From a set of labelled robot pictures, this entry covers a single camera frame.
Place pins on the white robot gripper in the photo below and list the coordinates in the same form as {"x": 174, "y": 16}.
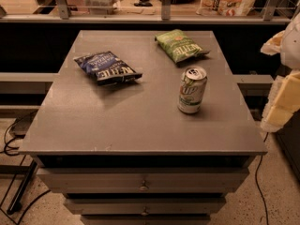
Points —
{"x": 292, "y": 46}

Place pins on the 7up soda can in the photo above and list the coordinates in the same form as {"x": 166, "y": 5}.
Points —
{"x": 192, "y": 86}

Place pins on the printed food packaging bag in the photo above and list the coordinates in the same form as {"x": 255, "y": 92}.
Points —
{"x": 225, "y": 7}

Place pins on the green Kettle chips bag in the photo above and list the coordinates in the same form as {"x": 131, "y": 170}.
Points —
{"x": 179, "y": 46}

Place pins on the grey metal railing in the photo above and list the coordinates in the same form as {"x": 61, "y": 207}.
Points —
{"x": 126, "y": 11}

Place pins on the blue Kettle chips bag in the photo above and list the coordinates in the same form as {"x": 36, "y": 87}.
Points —
{"x": 107, "y": 68}

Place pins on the grey drawer cabinet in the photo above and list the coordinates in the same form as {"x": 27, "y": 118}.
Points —
{"x": 95, "y": 144}

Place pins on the top drawer round knob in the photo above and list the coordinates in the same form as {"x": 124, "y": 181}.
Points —
{"x": 144, "y": 187}

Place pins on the drawer round knob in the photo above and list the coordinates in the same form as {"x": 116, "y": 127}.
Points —
{"x": 144, "y": 212}
{"x": 144, "y": 187}

